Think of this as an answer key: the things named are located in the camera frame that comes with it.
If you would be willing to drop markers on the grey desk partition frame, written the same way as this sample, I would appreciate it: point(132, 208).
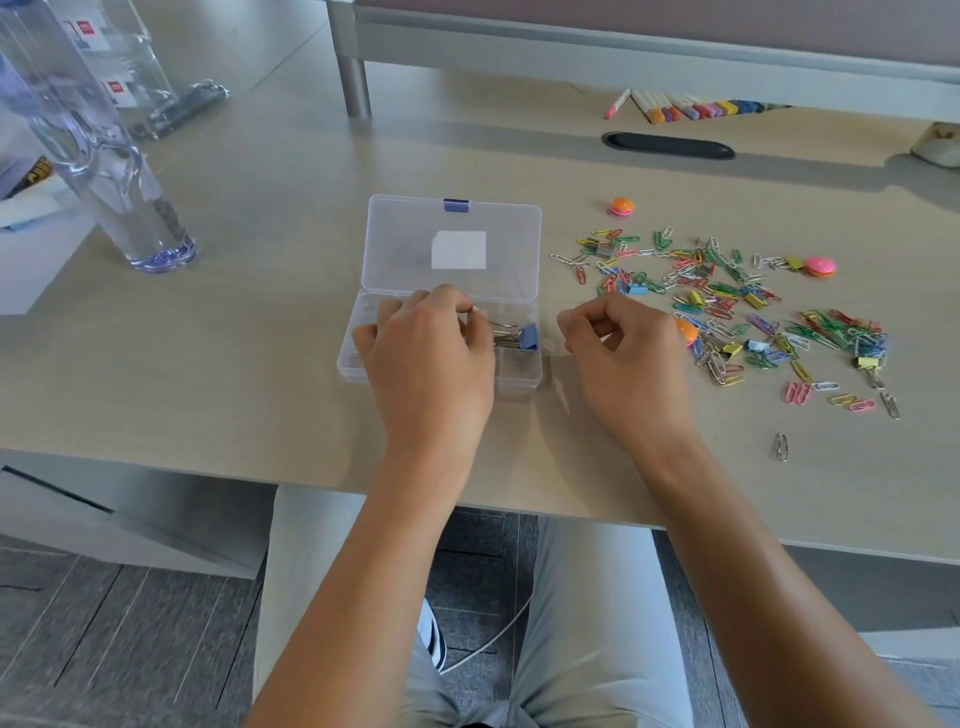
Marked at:
point(645, 37)

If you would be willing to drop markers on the pink marker pen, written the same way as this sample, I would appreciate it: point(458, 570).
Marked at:
point(617, 104)

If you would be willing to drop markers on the black clip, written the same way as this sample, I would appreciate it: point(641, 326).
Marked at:
point(187, 103)

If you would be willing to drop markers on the orange pink round magnet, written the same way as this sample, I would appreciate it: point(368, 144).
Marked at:
point(621, 206)
point(820, 266)
point(687, 331)

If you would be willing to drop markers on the single silver paper clip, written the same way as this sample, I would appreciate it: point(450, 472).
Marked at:
point(781, 446)

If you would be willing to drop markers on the white round object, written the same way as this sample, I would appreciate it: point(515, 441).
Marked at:
point(937, 146)

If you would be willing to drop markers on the clear acrylic holder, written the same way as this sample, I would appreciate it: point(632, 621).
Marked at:
point(131, 67)

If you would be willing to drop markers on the person's right forearm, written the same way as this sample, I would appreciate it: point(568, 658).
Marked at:
point(765, 592)

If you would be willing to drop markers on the person's white shoe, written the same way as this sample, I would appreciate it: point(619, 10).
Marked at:
point(433, 634)

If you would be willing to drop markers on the person's left hand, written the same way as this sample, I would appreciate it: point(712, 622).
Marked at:
point(427, 375)

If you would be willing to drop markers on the pile of colourful paper clips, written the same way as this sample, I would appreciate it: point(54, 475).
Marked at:
point(750, 315)

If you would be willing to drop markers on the person's right thumb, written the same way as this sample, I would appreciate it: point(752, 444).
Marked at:
point(573, 331)

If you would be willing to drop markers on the person's left little finger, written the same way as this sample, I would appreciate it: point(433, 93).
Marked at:
point(365, 346)

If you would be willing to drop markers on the white paper sheets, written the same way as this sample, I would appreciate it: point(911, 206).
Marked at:
point(37, 240)

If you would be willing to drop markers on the person's right hand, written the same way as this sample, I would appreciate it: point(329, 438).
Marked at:
point(637, 382)

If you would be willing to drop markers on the person's light grey trousers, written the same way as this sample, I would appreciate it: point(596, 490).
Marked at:
point(585, 622)

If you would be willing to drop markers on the clear plastic storage box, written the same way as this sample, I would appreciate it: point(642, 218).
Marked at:
point(450, 247)

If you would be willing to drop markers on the row of colourful marker pens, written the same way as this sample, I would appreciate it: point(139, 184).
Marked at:
point(705, 109)

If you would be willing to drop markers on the white under-desk cabinet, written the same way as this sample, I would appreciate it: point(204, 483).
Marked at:
point(112, 517)

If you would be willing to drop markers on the blue binder clip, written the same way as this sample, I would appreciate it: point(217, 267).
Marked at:
point(525, 337)

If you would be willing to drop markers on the clear plastic water bottle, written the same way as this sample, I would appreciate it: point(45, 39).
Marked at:
point(105, 150)

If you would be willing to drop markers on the person's left forearm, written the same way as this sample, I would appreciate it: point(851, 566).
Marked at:
point(360, 592)

